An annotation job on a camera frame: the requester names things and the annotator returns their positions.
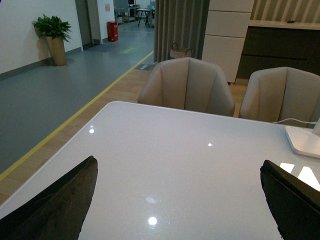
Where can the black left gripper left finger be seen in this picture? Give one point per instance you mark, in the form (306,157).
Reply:
(59,211)

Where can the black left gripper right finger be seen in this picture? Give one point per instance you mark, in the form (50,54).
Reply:
(294,205)

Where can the white desk lamp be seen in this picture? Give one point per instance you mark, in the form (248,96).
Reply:
(303,141)

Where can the beige chair right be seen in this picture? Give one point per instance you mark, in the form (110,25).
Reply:
(283,94)

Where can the beige chair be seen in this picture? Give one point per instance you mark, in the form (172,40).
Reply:
(188,84)
(283,94)

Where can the beige chair left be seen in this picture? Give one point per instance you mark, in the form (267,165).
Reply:
(188,84)

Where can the dark wood counter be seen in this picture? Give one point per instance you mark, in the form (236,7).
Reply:
(267,47)

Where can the green potted plant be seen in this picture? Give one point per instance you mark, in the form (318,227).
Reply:
(56,32)

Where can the red bin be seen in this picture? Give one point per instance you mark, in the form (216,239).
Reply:
(112,31)

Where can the woven basket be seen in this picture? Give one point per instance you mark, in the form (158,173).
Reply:
(180,52)

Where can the white cabinet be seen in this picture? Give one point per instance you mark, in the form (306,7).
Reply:
(226,28)

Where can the gray striped curtain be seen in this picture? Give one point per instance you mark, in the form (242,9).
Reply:
(182,22)

